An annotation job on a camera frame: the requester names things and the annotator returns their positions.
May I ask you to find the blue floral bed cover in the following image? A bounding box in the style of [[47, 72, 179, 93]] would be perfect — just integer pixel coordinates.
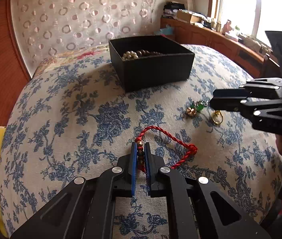
[[0, 45, 282, 235]]

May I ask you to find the wooden window-side cabinet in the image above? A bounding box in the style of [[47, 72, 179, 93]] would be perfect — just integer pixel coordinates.
[[160, 17, 281, 78]]

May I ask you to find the cardboard box on cabinet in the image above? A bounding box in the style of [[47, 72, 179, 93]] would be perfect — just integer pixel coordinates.
[[176, 10, 202, 24]]

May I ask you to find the pink figurine on cabinet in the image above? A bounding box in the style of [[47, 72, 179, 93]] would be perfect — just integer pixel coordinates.
[[222, 20, 233, 35]]

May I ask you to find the green stone pendant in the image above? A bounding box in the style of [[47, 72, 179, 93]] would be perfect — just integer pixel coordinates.
[[190, 100, 208, 112]]

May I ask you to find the gold ring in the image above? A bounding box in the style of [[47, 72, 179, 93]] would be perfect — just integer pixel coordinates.
[[210, 110, 224, 125]]

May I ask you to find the dark brown bead bracelet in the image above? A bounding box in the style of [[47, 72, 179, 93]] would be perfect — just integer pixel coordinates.
[[135, 49, 164, 57]]

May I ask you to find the circle patterned headboard cloth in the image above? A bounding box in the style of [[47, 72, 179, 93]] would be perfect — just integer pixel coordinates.
[[11, 0, 156, 74]]

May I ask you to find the black square jewelry box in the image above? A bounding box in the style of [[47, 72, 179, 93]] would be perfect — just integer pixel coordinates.
[[108, 35, 195, 93]]

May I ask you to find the red braided cord bracelet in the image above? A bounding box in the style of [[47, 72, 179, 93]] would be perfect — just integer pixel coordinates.
[[134, 125, 198, 173]]

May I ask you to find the stack of dark clothes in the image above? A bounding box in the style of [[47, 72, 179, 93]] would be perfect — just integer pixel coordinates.
[[162, 1, 185, 18]]

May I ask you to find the pink floral pillow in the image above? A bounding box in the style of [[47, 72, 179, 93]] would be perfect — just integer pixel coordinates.
[[33, 44, 110, 78]]

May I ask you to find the white pearl necklace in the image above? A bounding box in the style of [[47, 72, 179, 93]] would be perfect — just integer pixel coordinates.
[[121, 50, 139, 62]]

